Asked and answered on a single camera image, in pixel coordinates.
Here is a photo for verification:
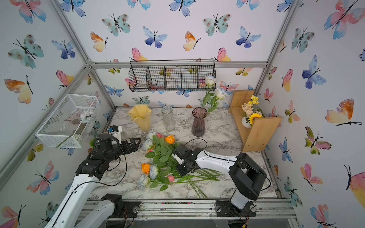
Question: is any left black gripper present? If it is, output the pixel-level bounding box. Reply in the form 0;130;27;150
106;137;141;163

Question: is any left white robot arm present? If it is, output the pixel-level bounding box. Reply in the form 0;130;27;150
46;134;141;228

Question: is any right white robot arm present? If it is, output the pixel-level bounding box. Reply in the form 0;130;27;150
173;144;268;218

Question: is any pink rose lower small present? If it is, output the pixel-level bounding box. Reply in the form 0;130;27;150
167;175;175;183

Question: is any orange rose lower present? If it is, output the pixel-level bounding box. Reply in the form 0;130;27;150
141;163;151;175

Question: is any orange rose pile top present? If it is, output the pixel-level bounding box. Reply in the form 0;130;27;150
164;135;175;144

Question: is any green succulent in pink pot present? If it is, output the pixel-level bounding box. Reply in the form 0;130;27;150
89;138;95;149

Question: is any purple ribbed glass vase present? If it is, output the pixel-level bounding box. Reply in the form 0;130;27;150
192;107;208;137

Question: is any yellow wavy glass vase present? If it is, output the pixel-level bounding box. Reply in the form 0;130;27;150
128;104;153;132

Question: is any clear ribbed glass vase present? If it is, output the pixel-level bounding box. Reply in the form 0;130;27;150
161;106;175;131

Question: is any wooden corner shelf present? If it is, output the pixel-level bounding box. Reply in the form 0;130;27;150
229;90;282;152

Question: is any sunflower bouquet in white vase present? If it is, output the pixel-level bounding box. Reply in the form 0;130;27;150
241;96;265;128

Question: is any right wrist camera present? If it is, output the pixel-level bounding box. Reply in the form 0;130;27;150
173;150;184;164

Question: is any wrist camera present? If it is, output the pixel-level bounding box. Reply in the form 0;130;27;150
173;150;184;164
108;125;123;143

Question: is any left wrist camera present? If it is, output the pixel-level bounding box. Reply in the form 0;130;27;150
108;125;123;143

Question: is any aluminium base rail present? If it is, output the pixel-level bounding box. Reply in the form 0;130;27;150
82;199;297;220

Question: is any white mesh wall basket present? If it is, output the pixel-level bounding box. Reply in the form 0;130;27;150
35;94;100;149

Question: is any black wire wall basket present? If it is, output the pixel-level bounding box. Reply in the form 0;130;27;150
128;59;216;92

